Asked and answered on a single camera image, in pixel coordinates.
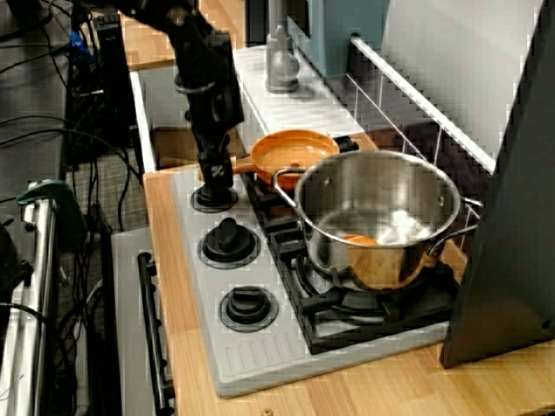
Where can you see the orange toy frying pan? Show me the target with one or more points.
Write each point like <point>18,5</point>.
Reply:
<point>295,151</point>

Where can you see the aluminium frame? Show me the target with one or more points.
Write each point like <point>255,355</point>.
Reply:
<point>26,346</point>

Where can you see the black burner grate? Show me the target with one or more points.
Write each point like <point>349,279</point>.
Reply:
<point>264,203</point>
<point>347,320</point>

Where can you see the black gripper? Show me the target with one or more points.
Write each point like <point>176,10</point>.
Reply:
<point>214,112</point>

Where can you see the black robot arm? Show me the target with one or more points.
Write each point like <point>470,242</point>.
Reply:
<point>191,34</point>

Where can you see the stainless steel pot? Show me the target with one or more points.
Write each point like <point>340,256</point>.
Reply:
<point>381,195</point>

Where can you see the grey stove top panel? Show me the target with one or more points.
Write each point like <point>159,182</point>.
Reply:
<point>260,359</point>

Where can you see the grey toy faucet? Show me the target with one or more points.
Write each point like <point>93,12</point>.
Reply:
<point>282,65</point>

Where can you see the white sink basin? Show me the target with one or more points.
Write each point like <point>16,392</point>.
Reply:
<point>299,112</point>

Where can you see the wooden kitchen countertop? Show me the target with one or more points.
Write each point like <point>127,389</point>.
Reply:
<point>390,390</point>

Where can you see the blue plastic piece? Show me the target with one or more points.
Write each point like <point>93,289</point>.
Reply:
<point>80,45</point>

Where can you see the white toy oven cabinet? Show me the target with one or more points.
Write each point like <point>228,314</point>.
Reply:
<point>128,303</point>

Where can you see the dark side panel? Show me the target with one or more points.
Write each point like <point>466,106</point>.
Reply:
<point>511,216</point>

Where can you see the black computer tower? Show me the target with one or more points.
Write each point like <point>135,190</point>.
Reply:
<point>112,65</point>

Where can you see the black stove knob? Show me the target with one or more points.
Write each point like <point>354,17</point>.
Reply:
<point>214,204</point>
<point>248,308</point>
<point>229,242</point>

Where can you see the teal box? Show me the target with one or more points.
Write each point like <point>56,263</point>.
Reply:
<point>347,34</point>

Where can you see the white dish rack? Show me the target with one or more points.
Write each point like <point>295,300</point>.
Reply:
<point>390,125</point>

